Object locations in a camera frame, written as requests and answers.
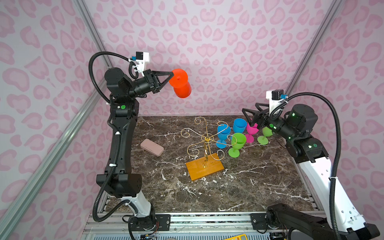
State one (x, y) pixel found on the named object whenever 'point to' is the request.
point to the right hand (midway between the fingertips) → (251, 106)
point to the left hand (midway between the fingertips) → (173, 73)
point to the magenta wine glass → (251, 130)
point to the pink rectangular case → (152, 147)
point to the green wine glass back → (238, 141)
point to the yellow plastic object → (241, 237)
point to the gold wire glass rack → (207, 163)
